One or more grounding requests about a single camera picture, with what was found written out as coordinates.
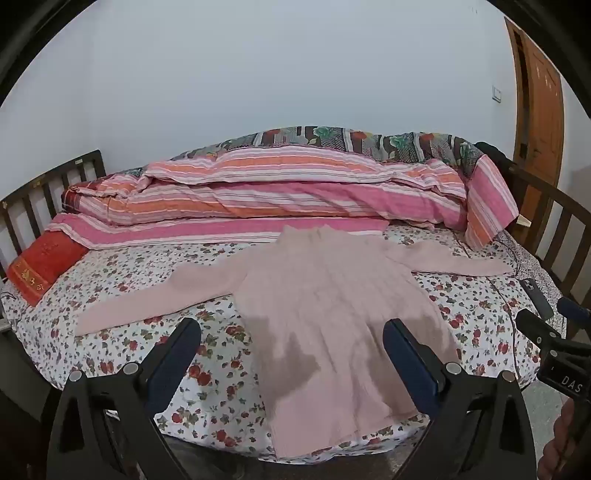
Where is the pink knit sweater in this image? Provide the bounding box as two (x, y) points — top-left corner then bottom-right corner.
(76, 227), (509, 459)

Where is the person's right hand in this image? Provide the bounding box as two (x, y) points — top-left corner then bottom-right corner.
(537, 399), (576, 480)

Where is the black smartphone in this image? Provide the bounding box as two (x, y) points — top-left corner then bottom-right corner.
(519, 278), (554, 321)

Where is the white floral bed sheet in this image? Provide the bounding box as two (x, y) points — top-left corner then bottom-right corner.
(1, 234), (561, 462)

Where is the dark wooden footboard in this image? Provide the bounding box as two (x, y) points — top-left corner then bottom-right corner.
(476, 142), (590, 301)

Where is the red embroidered pillow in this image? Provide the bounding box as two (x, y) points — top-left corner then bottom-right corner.
(7, 231), (88, 306)

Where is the brown wooden door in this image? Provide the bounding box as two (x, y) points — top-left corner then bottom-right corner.
(504, 17), (566, 241)

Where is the dark patterned floral blanket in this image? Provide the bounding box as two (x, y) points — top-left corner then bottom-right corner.
(175, 126), (483, 178)

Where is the dark wooden headboard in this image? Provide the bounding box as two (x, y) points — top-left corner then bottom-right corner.
(1, 150), (106, 283)

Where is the pink orange striped quilt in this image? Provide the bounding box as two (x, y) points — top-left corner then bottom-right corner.
(50, 145), (519, 250)

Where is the white wall switch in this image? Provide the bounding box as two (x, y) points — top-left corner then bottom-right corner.
(492, 86), (502, 103)

